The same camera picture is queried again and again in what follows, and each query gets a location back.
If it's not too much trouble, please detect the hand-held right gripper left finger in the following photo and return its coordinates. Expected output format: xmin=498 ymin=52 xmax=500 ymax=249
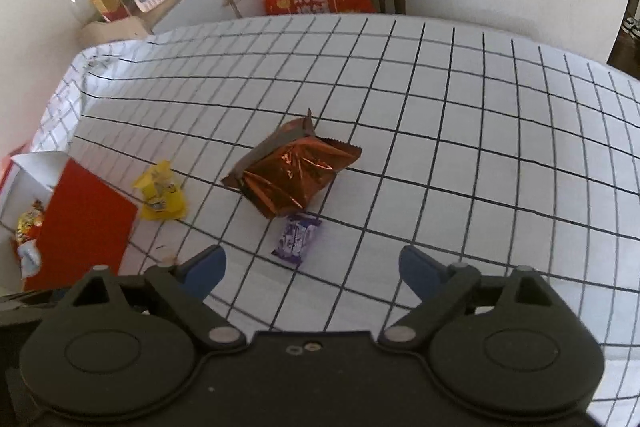
xmin=70 ymin=244 xmax=248 ymax=351

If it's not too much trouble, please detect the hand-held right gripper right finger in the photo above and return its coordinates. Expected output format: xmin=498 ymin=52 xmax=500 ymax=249
xmin=382 ymin=245 xmax=558 ymax=351

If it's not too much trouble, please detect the clear plastic snack packet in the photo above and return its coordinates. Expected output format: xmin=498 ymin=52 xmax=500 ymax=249
xmin=18 ymin=243 xmax=43 ymax=279

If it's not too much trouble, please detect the red orange snack packet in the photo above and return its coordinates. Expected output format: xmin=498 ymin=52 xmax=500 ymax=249
xmin=16 ymin=201 xmax=47 ymax=249

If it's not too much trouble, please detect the purple candy packet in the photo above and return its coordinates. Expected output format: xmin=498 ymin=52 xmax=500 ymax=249
xmin=271 ymin=214 xmax=322 ymax=263

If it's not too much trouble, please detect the red cardboard box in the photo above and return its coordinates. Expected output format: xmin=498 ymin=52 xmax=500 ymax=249
xmin=0 ymin=151 xmax=139 ymax=293

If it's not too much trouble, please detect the yellow snack packet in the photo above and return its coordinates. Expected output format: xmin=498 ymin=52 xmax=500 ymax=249
xmin=132 ymin=160 xmax=189 ymax=221

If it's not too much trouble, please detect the brown foil snack packet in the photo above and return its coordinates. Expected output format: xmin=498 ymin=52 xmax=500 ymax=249
xmin=221 ymin=109 xmax=364 ymax=221

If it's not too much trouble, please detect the white checkered tablecloth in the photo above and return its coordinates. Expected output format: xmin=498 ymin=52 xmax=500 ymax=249
xmin=30 ymin=14 xmax=640 ymax=427

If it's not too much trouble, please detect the orange drink bottle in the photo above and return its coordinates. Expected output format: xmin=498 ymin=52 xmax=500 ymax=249
xmin=96 ymin=0 xmax=132 ymax=22

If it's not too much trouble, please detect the dark wooden furniture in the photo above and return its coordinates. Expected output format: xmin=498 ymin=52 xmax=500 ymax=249
xmin=606 ymin=0 xmax=640 ymax=80

